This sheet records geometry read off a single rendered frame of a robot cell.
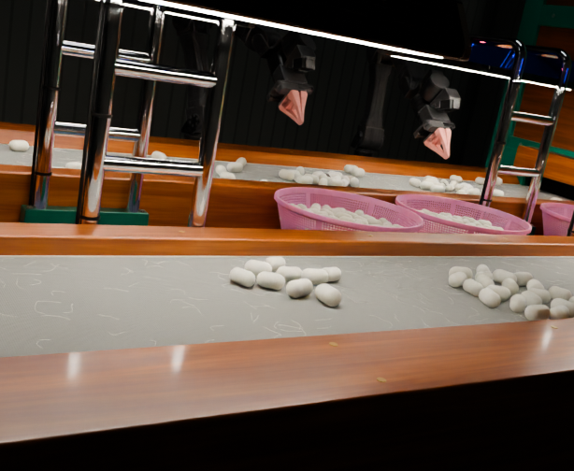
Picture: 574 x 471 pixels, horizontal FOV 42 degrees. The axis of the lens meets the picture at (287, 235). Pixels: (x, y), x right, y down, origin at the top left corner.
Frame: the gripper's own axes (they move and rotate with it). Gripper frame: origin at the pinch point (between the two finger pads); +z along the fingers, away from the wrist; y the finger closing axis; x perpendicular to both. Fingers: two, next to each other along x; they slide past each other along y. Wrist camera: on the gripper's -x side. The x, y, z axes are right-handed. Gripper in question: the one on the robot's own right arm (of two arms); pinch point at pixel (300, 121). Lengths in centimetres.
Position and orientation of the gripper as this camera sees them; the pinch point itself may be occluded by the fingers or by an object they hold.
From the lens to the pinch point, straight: 178.2
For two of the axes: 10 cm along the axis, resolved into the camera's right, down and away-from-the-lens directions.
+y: 8.4, 0.2, 5.5
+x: -4.7, 5.3, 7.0
